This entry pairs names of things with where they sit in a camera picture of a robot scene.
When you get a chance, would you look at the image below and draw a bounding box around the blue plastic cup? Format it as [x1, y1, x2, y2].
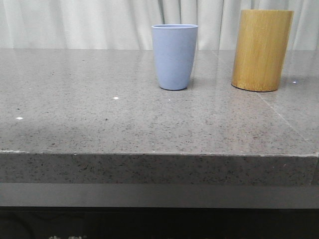
[152, 24, 198, 91]

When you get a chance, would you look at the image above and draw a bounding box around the bamboo cylinder holder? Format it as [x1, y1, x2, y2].
[231, 9, 294, 92]

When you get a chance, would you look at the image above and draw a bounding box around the white curtain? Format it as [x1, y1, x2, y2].
[0, 0, 319, 50]

